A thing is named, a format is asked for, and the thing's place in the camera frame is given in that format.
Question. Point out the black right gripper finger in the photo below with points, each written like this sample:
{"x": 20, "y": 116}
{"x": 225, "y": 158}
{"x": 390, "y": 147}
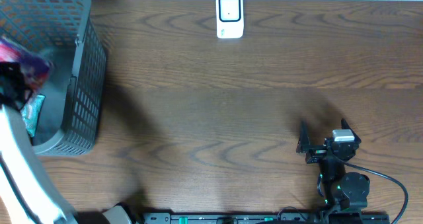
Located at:
{"x": 304, "y": 143}
{"x": 347, "y": 131}

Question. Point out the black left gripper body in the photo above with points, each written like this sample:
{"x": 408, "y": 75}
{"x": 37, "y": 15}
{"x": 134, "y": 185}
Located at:
{"x": 8, "y": 82}

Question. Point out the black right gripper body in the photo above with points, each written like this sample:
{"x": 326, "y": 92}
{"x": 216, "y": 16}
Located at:
{"x": 323, "y": 150}

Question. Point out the red white snack bag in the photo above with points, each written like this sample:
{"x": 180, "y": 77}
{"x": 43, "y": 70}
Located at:
{"x": 35, "y": 68}

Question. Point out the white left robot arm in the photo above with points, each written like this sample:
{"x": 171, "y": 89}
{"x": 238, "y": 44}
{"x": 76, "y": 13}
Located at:
{"x": 26, "y": 189}

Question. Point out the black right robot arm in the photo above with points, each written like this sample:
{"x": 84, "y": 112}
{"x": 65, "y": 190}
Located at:
{"x": 343, "y": 191}

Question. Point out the white barcode scanner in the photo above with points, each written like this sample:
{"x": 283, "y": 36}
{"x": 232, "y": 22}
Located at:
{"x": 229, "y": 19}

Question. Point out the teal snack packet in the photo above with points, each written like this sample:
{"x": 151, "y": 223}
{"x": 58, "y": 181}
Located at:
{"x": 31, "y": 112}

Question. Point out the grey plastic mesh basket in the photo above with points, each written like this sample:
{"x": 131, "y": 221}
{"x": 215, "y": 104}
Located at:
{"x": 62, "y": 32}

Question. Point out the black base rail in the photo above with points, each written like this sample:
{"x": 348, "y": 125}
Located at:
{"x": 265, "y": 218}

